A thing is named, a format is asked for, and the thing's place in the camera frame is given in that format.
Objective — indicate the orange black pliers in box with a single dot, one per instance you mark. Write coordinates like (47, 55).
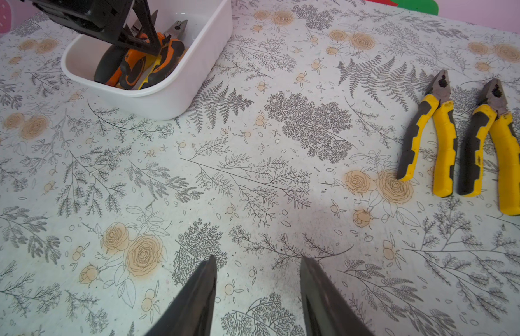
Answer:
(123, 67)

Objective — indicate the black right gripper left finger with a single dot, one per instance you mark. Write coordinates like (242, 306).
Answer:
(191, 312)

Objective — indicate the white plastic storage box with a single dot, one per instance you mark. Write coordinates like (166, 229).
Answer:
(208, 30)

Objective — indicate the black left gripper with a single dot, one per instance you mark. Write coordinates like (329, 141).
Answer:
(104, 20)

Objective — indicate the floral patterned table mat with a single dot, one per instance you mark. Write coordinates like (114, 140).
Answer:
(289, 149)

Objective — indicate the small orange black pliers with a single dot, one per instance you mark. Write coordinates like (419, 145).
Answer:
(173, 49)

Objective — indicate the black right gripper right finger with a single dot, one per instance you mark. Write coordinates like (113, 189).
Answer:
(325, 310)

